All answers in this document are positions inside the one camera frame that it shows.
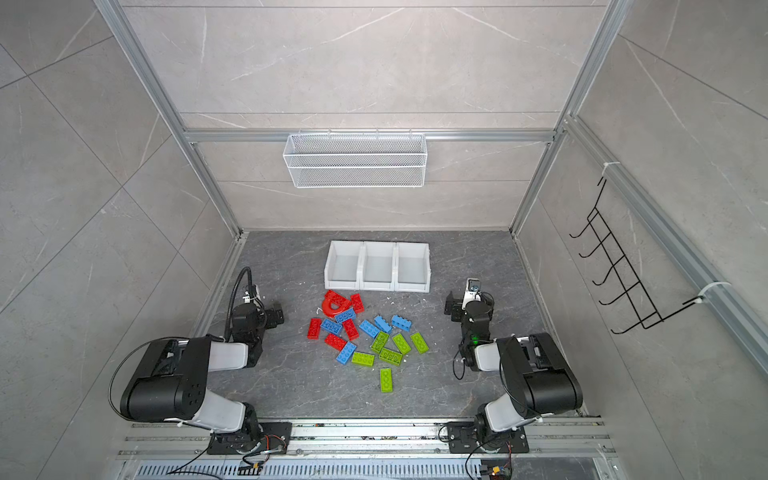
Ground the red lego brick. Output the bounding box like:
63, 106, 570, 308
342, 319, 360, 341
307, 318, 322, 340
324, 333, 347, 352
350, 294, 364, 313

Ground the green lego brick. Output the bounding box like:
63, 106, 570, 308
379, 368, 394, 393
410, 333, 429, 354
379, 348, 403, 366
371, 332, 389, 354
392, 333, 411, 355
351, 352, 375, 367

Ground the blue lego brick small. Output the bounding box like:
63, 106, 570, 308
374, 315, 392, 333

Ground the green lego brick bottom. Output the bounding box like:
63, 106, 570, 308
379, 368, 394, 393

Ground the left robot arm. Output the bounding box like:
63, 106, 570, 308
107, 266, 284, 438

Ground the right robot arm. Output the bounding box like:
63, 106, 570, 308
444, 290, 583, 440

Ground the white right bin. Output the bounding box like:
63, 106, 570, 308
394, 242, 431, 293

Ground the white bin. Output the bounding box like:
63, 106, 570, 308
361, 241, 395, 291
324, 240, 363, 291
394, 242, 431, 293

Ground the white left bin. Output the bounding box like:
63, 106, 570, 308
324, 240, 363, 291

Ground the red lego brick top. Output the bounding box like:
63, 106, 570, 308
350, 294, 364, 313

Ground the white middle bin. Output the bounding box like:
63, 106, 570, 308
361, 241, 395, 291

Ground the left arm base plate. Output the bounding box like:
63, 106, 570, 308
207, 422, 293, 456

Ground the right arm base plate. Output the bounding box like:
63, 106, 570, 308
437, 421, 530, 454

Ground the white wire mesh basket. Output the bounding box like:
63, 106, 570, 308
283, 133, 428, 188

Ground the black wire hook rack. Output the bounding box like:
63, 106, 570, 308
568, 177, 706, 335

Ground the aluminium rail front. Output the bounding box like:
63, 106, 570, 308
116, 418, 616, 462

